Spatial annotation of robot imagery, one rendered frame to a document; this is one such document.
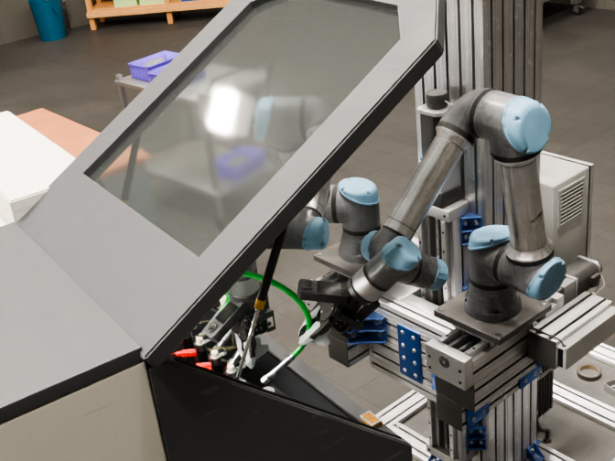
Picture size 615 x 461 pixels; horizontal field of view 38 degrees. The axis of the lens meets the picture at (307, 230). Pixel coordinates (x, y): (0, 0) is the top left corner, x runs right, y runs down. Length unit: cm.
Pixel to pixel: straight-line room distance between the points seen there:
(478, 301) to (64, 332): 114
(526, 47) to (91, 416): 151
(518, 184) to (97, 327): 100
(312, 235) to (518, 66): 79
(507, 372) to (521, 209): 55
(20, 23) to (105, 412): 958
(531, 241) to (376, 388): 184
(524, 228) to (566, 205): 61
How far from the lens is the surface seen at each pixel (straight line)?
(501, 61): 243
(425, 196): 208
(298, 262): 491
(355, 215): 264
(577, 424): 340
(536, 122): 204
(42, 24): 1070
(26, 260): 200
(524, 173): 209
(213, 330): 207
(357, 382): 395
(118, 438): 168
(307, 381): 238
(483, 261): 233
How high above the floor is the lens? 235
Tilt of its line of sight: 27 degrees down
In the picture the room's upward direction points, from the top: 7 degrees counter-clockwise
